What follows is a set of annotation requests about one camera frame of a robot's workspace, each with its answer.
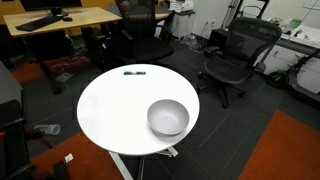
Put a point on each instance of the black keyboard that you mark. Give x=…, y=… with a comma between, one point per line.
x=38, y=23

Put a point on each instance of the light wooden desk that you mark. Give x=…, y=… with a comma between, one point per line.
x=83, y=18

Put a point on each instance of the black padded office chair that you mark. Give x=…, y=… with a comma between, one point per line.
x=148, y=48

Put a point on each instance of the black computer mouse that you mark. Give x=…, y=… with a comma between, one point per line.
x=67, y=19

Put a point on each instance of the long white workbench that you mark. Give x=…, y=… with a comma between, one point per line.
x=300, y=41

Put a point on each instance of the black electric scooter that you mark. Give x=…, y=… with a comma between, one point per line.
x=293, y=75

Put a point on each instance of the green box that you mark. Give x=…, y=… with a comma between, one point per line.
x=295, y=23

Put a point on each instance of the black mesh office chair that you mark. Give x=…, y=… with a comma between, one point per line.
x=226, y=68

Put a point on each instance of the grey flat floor box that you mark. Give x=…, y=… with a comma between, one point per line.
x=64, y=77

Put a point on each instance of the black tripod stand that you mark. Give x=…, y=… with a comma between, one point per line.
x=253, y=8

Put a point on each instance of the white table base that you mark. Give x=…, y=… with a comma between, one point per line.
x=118, y=163

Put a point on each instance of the black computer monitor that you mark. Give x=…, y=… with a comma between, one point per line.
x=50, y=3

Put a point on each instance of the black box by wall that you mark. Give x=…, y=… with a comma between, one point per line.
x=218, y=38

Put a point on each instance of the clear plastic cup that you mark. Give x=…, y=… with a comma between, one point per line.
x=48, y=129

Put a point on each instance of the black computer tower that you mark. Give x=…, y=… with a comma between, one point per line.
x=96, y=46

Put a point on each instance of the small white card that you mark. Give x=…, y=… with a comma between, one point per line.
x=68, y=158

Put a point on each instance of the grey cabinet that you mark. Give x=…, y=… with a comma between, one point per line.
x=8, y=83

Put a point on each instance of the white low cabinet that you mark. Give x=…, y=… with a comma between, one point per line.
x=183, y=25

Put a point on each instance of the clear plastic bag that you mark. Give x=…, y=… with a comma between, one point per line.
x=192, y=41

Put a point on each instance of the white round bowl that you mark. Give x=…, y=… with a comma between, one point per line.
x=168, y=116

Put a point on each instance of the black chair frame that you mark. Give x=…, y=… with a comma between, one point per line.
x=13, y=146

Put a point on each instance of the teal whiteboard marker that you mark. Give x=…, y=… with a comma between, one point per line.
x=134, y=73

